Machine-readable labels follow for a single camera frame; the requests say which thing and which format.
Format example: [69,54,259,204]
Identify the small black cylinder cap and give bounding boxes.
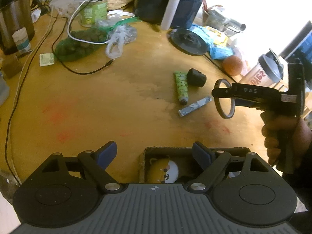
[187,68,207,88]

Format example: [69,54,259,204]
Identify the blue wet wipes pack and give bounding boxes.
[209,44,234,60]

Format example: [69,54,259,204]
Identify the stainless electric kettle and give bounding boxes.
[0,0,34,55]

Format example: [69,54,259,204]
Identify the bag of flatbread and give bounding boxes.
[107,0,139,12]

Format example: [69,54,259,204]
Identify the clear bag of seeds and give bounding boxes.
[95,13,141,59]

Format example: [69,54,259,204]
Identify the green hand cream tube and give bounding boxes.
[174,71,189,105]

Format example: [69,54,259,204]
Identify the dark blue air fryer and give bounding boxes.
[134,0,203,30]

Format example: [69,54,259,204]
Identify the silver foil stick packet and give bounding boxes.
[178,96,213,117]

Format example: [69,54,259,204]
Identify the small green tea sachet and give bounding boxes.
[39,53,54,66]

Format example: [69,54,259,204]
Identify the orange fruit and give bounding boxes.
[222,56,243,76]

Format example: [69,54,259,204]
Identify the thin dark tape ring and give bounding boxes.
[214,78,237,120]

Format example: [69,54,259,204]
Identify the blue snack packet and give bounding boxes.
[189,24,213,50]

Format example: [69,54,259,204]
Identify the cardboard box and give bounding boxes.
[139,146,250,183]

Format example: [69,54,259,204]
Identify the yellow snack packet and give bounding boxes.
[203,26,229,47]

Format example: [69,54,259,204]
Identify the person right hand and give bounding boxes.
[262,116,311,168]

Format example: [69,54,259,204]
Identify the green label can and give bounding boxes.
[79,0,108,27]

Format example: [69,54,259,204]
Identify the black kettle base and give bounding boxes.
[169,28,208,56]

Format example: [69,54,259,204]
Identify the wall monitor screen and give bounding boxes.
[280,21,312,81]

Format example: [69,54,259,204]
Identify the white charging cable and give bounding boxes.
[66,0,111,45]

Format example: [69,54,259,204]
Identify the white plastic jar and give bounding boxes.
[227,171,241,179]

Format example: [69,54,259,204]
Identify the black audio cable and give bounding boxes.
[51,14,115,75]

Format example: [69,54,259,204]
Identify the green net bag of nuts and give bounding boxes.
[54,27,107,62]

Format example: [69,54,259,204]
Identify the clear shaker bottle grey lid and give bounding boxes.
[239,49,284,87]

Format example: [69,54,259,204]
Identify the container with foil roll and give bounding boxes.
[202,0,246,37]

